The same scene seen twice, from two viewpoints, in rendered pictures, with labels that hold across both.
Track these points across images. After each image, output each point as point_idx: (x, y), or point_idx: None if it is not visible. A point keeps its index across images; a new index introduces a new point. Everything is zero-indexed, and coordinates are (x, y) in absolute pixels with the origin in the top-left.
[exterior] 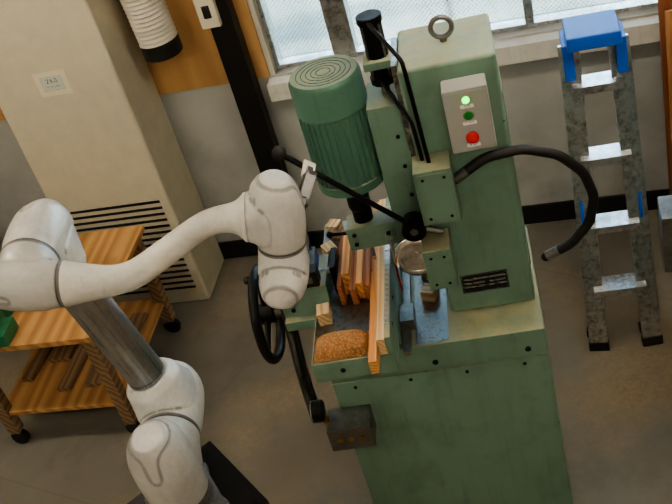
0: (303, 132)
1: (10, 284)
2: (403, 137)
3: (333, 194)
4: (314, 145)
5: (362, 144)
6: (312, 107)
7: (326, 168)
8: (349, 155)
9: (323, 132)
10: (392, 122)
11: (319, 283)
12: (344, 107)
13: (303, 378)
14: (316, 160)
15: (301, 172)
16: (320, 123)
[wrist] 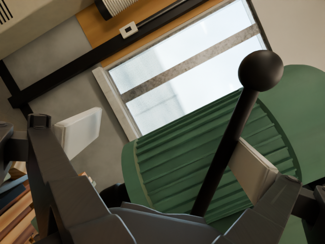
0: (229, 108)
1: None
2: None
3: (134, 190)
4: (222, 135)
5: (240, 209)
6: (321, 118)
7: (183, 166)
8: (224, 200)
9: (265, 148)
10: (292, 243)
11: None
12: (321, 172)
13: None
14: (185, 142)
15: (257, 155)
16: (289, 140)
